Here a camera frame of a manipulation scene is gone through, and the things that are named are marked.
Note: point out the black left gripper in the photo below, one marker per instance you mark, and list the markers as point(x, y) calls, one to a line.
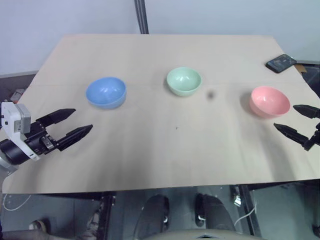
point(40, 138)

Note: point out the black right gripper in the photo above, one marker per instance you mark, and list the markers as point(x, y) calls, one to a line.
point(316, 136)

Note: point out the pink-red plastic bowl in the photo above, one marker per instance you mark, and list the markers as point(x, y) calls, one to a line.
point(269, 101)

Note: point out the blue plastic bowl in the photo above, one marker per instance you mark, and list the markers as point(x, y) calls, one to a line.
point(106, 92)

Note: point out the brown cardboard piece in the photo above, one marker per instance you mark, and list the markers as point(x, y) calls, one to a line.
point(300, 68)

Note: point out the black smartphone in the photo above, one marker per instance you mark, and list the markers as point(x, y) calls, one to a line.
point(281, 63)

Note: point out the green plastic bowl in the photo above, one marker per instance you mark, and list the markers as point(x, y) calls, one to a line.
point(183, 80)

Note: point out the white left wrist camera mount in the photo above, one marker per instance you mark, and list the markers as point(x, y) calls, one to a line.
point(10, 117)

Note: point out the black table leg frame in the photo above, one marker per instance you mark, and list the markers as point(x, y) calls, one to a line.
point(246, 210)
point(107, 210)

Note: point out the dark grey metal post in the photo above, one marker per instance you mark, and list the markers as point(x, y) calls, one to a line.
point(141, 16)

